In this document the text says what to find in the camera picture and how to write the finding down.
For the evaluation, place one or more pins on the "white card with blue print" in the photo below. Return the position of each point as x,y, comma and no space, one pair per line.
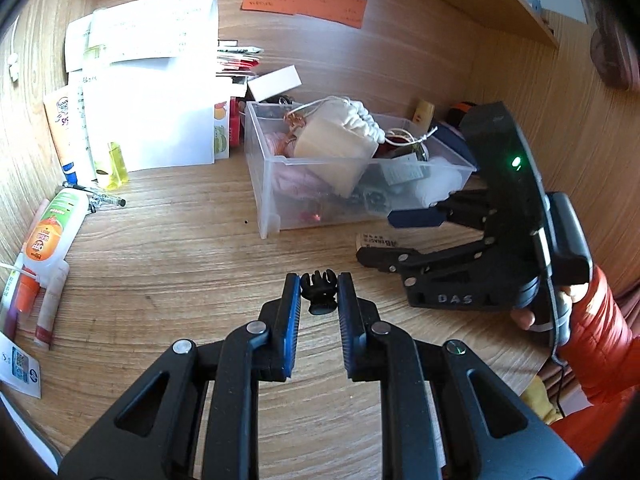
17,365

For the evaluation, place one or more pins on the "stack of sachets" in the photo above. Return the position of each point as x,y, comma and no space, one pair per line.
235,62

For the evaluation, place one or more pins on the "black pen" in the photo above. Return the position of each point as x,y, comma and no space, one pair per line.
100,197

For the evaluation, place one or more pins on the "black and orange round case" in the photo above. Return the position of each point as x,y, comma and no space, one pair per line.
462,110

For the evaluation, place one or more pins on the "red box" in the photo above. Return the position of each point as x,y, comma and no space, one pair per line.
236,125

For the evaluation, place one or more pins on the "orange and green tube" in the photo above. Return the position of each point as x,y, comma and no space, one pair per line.
20,300

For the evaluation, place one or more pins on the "person's right hand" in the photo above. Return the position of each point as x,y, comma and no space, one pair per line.
522,319

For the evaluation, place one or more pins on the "yellow-green spray bottle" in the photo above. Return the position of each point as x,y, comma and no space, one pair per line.
112,165

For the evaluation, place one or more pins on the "clear plastic bin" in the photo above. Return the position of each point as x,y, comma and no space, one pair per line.
270,185

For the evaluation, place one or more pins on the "white eraser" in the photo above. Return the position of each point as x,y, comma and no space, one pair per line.
372,241

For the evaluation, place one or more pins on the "black hair clip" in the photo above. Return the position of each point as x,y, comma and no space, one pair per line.
320,292

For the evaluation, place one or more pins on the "frosted white light bulb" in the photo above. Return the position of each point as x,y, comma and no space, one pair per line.
437,187

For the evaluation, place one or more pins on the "wooden shelf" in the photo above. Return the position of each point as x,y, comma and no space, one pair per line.
520,5

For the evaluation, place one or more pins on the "person's right forearm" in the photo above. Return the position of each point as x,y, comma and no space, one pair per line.
600,350

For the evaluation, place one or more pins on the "yellow cloth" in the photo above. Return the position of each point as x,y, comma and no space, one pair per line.
542,402

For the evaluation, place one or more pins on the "dark blue pouch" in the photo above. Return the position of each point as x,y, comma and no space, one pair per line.
450,137

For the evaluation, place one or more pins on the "small white box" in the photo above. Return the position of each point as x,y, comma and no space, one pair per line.
275,84

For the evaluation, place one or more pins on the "wooden desk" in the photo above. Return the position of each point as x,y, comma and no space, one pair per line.
175,260

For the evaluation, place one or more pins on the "printed white paper sheet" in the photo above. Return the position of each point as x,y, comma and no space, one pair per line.
145,30

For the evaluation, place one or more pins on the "pink tube with red cap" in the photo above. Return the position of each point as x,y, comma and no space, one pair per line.
50,310

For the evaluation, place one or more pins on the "fruit print carton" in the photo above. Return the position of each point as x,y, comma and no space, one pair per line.
221,130

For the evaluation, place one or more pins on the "white bottle with orange label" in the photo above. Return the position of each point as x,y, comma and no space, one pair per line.
50,230

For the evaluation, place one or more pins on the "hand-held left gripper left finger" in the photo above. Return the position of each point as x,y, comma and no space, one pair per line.
292,322

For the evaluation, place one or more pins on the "orange paper note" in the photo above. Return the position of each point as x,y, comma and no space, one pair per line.
305,2

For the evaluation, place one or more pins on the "plain white paper sheet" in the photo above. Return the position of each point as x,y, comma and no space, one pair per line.
155,115

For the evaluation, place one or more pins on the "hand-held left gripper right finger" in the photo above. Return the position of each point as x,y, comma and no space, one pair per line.
347,322

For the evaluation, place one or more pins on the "brown round object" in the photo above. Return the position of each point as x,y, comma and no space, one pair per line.
612,50

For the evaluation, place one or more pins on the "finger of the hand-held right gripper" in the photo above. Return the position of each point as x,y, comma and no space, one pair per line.
385,257
415,217

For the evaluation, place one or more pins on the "pink cloth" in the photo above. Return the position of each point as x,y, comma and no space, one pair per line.
287,165

